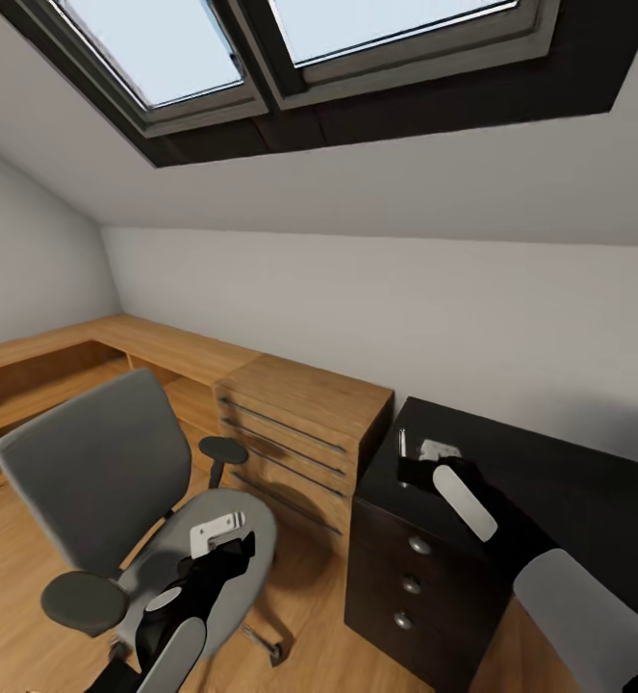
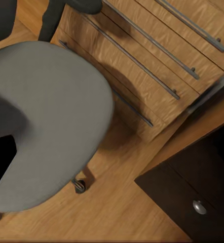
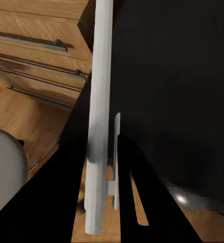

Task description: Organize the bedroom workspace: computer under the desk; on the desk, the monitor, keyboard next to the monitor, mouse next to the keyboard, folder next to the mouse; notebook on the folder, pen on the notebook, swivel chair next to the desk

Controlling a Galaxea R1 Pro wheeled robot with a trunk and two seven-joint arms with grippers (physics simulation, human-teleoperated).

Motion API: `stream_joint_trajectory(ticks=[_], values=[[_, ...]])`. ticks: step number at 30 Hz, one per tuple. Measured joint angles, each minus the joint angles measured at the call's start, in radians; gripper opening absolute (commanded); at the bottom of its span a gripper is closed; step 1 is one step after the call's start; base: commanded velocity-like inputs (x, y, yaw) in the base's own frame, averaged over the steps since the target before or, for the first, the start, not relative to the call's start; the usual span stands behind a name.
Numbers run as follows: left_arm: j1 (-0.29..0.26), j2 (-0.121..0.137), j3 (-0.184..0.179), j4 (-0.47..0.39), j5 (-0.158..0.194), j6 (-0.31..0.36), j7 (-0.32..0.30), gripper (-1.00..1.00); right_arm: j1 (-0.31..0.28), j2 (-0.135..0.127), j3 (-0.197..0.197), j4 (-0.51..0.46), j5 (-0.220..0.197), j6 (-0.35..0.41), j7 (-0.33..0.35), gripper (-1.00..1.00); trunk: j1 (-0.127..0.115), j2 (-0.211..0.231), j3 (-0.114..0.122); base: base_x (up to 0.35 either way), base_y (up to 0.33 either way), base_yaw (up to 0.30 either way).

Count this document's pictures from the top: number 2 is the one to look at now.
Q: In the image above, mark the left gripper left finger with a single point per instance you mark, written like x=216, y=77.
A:
x=8, y=151

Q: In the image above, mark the cabinet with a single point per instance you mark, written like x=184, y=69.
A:
x=158, y=56
x=186, y=177

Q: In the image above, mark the swivel chair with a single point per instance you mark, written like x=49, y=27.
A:
x=57, y=106

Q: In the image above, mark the bookcase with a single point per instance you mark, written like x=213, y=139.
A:
x=30, y=13

